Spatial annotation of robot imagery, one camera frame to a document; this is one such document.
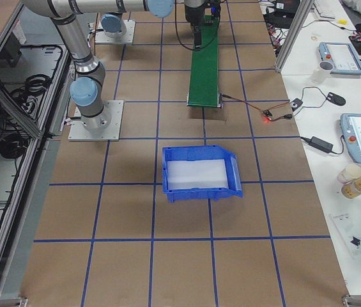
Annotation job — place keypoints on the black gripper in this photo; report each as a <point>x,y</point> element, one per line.
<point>192,15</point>

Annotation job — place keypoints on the green conveyor belt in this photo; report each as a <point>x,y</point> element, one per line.
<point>204,76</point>

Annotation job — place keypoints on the blue plastic bin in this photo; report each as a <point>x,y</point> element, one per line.
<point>204,152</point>

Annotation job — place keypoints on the white mug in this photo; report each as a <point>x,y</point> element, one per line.
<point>322,72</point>

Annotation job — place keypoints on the white foam bin liner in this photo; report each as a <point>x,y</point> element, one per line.
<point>196,174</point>

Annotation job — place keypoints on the far teach pendant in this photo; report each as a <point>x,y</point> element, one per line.
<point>343,57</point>

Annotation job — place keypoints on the black computer mouse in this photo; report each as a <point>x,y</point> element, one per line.
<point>336,99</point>

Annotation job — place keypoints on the black power adapter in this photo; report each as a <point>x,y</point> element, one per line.
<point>319,144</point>

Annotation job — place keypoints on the white paper cup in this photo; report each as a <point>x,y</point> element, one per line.
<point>349,173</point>

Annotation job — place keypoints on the clear plastic sheet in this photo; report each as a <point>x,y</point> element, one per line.
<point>348,226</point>

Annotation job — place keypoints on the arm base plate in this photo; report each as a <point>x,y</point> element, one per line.
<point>103,127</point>
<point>127,38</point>

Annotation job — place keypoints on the aluminium frame post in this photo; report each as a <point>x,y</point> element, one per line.
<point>298,21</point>

